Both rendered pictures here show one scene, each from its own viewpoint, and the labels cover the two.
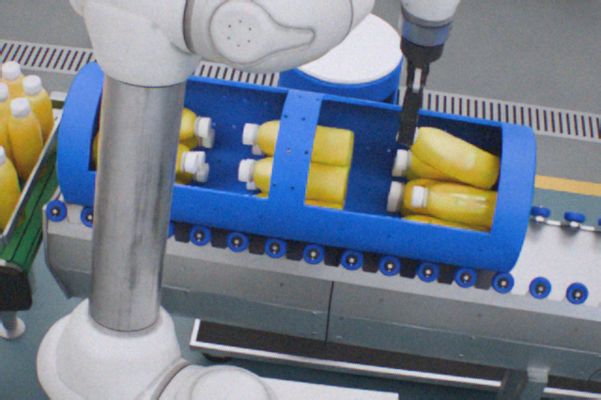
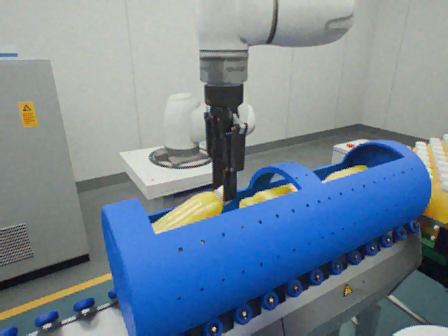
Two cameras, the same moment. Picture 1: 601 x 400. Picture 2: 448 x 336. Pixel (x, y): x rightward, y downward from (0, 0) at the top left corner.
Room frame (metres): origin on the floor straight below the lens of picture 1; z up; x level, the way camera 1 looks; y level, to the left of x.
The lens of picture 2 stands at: (1.77, -0.56, 1.51)
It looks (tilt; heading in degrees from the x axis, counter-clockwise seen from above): 22 degrees down; 143
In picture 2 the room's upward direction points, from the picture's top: straight up
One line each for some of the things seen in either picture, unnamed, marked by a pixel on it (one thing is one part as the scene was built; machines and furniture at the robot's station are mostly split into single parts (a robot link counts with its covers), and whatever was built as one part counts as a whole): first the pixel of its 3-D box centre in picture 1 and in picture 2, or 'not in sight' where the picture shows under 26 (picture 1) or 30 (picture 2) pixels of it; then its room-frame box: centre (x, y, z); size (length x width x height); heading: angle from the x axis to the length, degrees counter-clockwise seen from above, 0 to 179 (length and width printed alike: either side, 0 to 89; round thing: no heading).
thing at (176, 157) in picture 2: not in sight; (178, 151); (0.66, 0.03, 1.08); 0.22 x 0.18 x 0.06; 92
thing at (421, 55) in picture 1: (420, 53); (224, 107); (1.31, -0.21, 1.40); 0.08 x 0.07 x 0.09; 173
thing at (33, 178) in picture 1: (38, 169); (396, 206); (1.40, 0.52, 0.96); 0.40 x 0.01 x 0.03; 173
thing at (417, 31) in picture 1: (425, 20); (223, 68); (1.31, -0.21, 1.47); 0.09 x 0.09 x 0.06
